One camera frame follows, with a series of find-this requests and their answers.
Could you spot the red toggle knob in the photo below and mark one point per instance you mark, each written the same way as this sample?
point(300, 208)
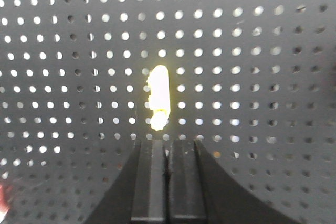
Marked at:
point(5, 198)

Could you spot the yellow toggle knob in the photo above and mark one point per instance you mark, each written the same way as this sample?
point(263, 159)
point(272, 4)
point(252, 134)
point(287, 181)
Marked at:
point(159, 97)

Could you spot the black perforated pegboard panel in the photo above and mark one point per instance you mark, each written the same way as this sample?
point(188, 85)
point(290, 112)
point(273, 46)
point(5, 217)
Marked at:
point(252, 80)

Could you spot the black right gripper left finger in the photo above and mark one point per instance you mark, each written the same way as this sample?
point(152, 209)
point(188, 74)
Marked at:
point(138, 195)

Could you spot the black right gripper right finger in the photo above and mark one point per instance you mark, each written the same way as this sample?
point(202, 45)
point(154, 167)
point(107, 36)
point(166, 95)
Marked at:
point(200, 191)

